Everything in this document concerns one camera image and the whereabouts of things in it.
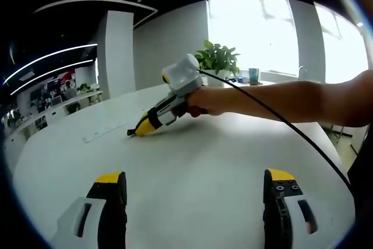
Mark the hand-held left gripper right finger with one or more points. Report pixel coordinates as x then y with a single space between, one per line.
277 211

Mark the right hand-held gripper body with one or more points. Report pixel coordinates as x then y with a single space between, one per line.
183 74

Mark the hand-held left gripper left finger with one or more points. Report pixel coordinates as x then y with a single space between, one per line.
112 202

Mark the person's right hand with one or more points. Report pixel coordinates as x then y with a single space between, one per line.
207 98

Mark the green plant in white pot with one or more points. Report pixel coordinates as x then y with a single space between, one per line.
217 56

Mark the white recessed power strip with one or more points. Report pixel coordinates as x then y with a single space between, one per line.
102 132

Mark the small blue box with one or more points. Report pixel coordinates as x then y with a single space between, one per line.
241 79

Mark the teal cup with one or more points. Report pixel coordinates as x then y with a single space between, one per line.
253 75

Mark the small green desk plant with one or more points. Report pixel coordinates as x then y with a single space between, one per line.
84 87

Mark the long white office counter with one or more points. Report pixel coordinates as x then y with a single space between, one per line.
29 126

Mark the linear ceiling light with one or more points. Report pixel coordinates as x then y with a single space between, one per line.
52 73
49 56

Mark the red wall panel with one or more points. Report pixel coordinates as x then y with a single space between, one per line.
68 75

